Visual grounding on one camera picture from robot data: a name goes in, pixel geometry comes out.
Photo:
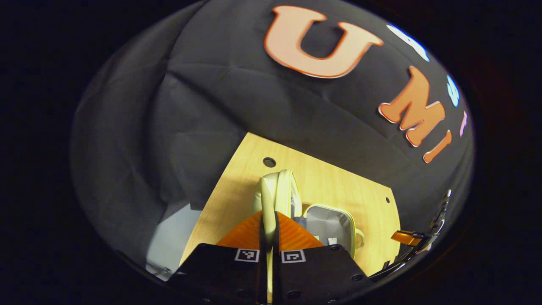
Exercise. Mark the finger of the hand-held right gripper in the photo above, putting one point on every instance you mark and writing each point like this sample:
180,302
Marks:
406,238

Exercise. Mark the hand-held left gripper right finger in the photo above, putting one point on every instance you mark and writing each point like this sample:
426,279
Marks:
317,271

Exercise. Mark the white green skincare tube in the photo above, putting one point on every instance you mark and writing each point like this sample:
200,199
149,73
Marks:
332,241

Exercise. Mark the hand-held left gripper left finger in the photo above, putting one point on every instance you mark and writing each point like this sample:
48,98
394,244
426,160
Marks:
220,271

